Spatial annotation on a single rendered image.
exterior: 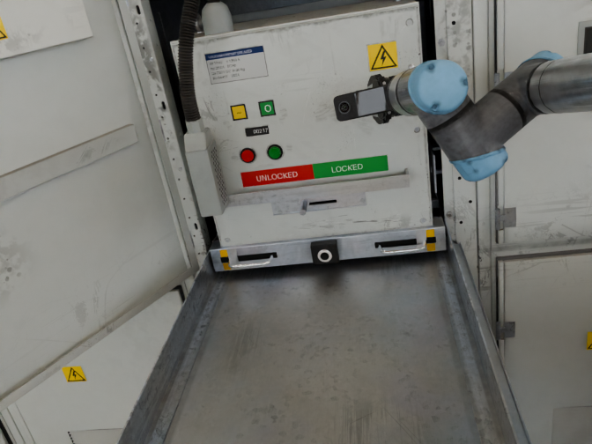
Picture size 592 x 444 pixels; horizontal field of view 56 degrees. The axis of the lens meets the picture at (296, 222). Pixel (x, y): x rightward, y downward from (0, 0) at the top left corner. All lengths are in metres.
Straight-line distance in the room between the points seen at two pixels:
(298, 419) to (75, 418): 1.05
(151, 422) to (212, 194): 0.44
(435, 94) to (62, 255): 0.79
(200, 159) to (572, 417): 1.19
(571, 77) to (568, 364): 0.94
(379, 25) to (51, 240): 0.76
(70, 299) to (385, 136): 0.73
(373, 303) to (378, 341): 0.12
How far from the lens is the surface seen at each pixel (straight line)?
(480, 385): 0.97
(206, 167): 1.12
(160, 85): 1.27
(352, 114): 1.00
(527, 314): 1.48
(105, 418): 1.83
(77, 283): 1.25
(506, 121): 0.88
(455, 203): 1.31
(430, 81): 0.81
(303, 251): 1.28
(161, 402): 1.05
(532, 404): 1.67
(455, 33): 1.20
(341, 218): 1.25
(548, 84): 0.85
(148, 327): 1.55
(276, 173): 1.22
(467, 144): 0.85
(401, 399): 0.95
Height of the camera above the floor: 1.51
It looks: 25 degrees down
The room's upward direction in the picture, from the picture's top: 10 degrees counter-clockwise
